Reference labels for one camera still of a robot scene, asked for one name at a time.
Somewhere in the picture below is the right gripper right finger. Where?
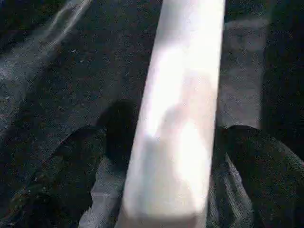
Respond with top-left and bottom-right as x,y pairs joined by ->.
218,124 -> 304,228

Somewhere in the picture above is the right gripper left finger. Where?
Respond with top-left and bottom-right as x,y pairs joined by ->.
0,126 -> 108,228

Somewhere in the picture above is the black mat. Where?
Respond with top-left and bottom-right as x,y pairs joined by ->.
0,0 -> 304,228

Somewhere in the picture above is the white plastic table leg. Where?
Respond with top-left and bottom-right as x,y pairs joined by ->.
120,0 -> 228,228

